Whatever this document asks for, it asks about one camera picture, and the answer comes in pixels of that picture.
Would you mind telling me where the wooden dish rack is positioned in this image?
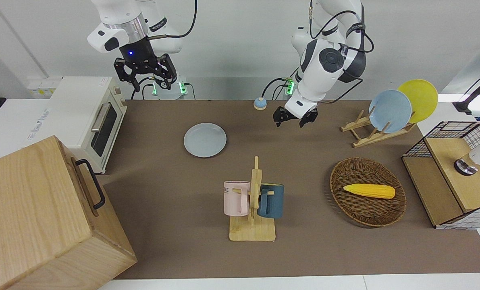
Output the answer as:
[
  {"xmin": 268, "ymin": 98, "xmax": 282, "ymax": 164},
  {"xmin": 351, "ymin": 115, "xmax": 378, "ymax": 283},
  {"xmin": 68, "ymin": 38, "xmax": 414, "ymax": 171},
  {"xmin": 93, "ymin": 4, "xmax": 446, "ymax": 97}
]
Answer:
[{"xmin": 341, "ymin": 111, "xmax": 417, "ymax": 148}]

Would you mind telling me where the woven wicker basket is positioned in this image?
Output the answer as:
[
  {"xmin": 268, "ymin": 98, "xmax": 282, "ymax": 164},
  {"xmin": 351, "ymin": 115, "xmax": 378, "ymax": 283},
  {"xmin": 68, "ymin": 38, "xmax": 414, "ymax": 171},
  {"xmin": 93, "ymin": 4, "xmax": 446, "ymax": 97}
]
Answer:
[{"xmin": 330, "ymin": 157, "xmax": 407, "ymax": 227}]

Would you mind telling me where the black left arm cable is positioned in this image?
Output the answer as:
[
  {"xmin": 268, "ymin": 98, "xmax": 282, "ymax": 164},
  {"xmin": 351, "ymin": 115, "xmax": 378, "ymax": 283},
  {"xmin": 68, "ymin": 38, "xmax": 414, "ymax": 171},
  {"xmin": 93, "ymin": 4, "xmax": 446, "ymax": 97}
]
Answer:
[{"xmin": 309, "ymin": 0, "xmax": 375, "ymax": 104}]

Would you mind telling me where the pink mug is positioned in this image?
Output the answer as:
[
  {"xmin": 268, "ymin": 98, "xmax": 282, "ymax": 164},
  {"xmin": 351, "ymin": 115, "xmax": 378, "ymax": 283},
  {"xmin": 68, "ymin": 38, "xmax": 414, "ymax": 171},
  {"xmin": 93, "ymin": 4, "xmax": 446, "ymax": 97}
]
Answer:
[{"xmin": 224, "ymin": 180, "xmax": 251, "ymax": 217}]

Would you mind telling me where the brown table mat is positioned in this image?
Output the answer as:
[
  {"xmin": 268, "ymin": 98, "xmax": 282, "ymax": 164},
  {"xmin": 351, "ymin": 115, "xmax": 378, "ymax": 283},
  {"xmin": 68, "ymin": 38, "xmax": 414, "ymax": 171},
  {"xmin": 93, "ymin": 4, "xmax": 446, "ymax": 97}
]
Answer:
[{"xmin": 99, "ymin": 99, "xmax": 480, "ymax": 280}]

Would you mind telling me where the yellow plate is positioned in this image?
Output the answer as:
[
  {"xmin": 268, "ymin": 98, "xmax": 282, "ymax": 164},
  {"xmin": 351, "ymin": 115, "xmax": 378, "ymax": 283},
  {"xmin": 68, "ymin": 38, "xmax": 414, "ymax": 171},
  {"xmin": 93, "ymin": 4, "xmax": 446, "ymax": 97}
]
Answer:
[{"xmin": 397, "ymin": 79, "xmax": 438, "ymax": 123}]

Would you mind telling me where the black base cable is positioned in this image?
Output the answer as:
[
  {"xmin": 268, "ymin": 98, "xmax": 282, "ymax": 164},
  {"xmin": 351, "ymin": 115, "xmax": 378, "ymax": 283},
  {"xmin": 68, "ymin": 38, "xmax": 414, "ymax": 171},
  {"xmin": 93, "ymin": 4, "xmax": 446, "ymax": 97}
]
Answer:
[
  {"xmin": 131, "ymin": 77, "xmax": 156, "ymax": 100},
  {"xmin": 262, "ymin": 77, "xmax": 293, "ymax": 101}
]

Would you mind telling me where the black box handle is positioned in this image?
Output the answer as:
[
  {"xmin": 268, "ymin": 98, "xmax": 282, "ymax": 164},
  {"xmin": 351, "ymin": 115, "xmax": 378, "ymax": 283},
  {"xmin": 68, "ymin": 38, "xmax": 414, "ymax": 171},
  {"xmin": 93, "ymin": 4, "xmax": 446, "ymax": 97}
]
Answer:
[{"xmin": 75, "ymin": 159, "xmax": 106, "ymax": 210}]

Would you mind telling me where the toaster oven door handle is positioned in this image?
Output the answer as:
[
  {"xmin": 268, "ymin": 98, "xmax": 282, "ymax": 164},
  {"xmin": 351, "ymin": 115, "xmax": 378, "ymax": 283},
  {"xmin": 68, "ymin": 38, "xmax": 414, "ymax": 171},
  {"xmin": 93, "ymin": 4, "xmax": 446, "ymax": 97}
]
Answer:
[{"xmin": 91, "ymin": 102, "xmax": 112, "ymax": 133}]

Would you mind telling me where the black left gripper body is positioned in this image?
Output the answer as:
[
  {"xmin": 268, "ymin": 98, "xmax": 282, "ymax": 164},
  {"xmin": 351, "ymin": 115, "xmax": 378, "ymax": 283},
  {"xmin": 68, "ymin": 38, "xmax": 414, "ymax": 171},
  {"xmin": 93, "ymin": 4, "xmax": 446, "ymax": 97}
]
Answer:
[{"xmin": 278, "ymin": 106, "xmax": 319, "ymax": 122}]

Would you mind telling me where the white wall socket strip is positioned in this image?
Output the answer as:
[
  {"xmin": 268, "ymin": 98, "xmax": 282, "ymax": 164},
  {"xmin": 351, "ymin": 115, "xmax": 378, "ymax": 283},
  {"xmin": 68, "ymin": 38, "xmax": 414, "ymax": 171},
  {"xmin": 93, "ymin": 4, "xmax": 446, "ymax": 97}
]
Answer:
[{"xmin": 26, "ymin": 77, "xmax": 63, "ymax": 97}]

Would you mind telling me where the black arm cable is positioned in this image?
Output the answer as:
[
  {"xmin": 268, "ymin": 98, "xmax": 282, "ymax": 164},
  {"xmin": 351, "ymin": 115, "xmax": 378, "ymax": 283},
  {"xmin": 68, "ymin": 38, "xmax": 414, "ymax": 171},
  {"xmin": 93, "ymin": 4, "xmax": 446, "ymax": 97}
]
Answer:
[
  {"xmin": 309, "ymin": 0, "xmax": 375, "ymax": 104},
  {"xmin": 147, "ymin": 0, "xmax": 198, "ymax": 40}
]

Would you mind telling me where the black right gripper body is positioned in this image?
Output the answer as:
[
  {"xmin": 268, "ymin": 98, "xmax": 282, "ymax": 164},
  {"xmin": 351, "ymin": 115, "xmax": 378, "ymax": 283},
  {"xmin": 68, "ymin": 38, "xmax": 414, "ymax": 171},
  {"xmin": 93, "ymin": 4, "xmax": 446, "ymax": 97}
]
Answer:
[{"xmin": 114, "ymin": 37, "xmax": 178, "ymax": 83}]

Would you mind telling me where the light wooden box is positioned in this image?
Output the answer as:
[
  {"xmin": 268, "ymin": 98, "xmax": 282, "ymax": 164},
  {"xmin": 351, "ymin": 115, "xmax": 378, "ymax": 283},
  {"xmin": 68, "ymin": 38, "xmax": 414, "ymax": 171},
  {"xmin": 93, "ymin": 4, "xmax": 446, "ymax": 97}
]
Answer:
[{"xmin": 0, "ymin": 135, "xmax": 138, "ymax": 290}]

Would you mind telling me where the white toaster oven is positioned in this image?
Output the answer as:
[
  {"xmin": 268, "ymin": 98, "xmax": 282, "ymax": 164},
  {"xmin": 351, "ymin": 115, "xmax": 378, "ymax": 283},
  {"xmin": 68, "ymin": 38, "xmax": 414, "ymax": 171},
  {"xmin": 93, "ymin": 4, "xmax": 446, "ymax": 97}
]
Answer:
[{"xmin": 27, "ymin": 76, "xmax": 127, "ymax": 174}]

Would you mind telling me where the gray plate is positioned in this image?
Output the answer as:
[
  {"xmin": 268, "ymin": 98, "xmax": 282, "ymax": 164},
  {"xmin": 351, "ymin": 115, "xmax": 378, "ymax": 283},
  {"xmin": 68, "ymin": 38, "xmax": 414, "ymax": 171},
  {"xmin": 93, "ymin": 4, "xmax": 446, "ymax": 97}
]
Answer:
[{"xmin": 183, "ymin": 122, "xmax": 227, "ymax": 158}]

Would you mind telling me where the yellow corn cob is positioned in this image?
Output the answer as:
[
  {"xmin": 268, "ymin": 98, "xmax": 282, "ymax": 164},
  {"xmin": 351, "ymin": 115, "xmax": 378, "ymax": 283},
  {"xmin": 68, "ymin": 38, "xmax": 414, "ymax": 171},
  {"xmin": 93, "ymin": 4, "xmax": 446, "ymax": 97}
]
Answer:
[{"xmin": 343, "ymin": 183, "xmax": 396, "ymax": 199}]

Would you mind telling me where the small wooden block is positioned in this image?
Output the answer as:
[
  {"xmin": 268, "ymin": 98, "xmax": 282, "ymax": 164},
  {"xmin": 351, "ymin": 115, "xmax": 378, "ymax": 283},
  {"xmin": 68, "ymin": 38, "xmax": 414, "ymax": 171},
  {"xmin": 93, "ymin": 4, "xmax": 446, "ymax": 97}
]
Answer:
[{"xmin": 229, "ymin": 156, "xmax": 276, "ymax": 242}]

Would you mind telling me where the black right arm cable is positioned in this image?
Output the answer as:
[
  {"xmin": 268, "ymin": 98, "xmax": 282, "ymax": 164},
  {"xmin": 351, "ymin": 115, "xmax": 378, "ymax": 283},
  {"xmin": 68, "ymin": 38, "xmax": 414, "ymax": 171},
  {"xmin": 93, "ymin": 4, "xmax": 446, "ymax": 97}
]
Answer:
[{"xmin": 147, "ymin": 0, "xmax": 198, "ymax": 40}]

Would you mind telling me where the light blue plate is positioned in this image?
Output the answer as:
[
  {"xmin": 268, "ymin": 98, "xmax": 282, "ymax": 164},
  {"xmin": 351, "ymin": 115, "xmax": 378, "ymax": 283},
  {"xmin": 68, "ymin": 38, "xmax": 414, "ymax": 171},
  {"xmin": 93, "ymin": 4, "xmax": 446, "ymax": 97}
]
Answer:
[{"xmin": 369, "ymin": 89, "xmax": 412, "ymax": 134}]

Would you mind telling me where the dark blue mug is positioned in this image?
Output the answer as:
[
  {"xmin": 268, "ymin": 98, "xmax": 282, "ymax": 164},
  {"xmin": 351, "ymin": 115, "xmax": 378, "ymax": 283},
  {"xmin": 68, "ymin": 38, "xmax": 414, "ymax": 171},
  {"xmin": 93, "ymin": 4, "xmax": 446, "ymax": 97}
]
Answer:
[{"xmin": 258, "ymin": 183, "xmax": 285, "ymax": 219}]

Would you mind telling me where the black wire wooden shelf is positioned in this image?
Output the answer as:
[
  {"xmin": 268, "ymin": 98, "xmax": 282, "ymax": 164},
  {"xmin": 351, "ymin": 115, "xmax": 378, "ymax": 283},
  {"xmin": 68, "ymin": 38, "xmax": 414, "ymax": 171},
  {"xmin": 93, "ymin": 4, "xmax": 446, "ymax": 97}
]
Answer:
[{"xmin": 402, "ymin": 121, "xmax": 480, "ymax": 230}]

